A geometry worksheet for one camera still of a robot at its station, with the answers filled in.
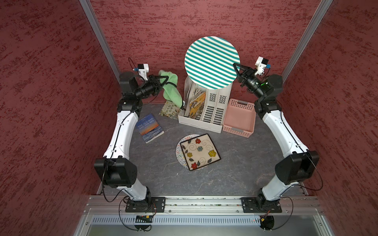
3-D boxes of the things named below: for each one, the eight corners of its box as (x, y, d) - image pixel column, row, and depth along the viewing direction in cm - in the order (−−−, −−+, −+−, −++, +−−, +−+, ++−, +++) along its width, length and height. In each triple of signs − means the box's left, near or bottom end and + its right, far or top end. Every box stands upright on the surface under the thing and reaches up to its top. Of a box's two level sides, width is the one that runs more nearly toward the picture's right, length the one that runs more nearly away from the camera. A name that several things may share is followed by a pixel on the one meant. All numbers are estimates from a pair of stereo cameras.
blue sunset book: (145, 143, 99) (145, 141, 98) (134, 123, 110) (133, 122, 108) (164, 133, 105) (163, 131, 103) (151, 115, 115) (151, 113, 114)
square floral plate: (190, 171, 87) (190, 169, 85) (180, 144, 98) (180, 142, 96) (220, 159, 91) (220, 158, 90) (207, 135, 103) (207, 133, 101)
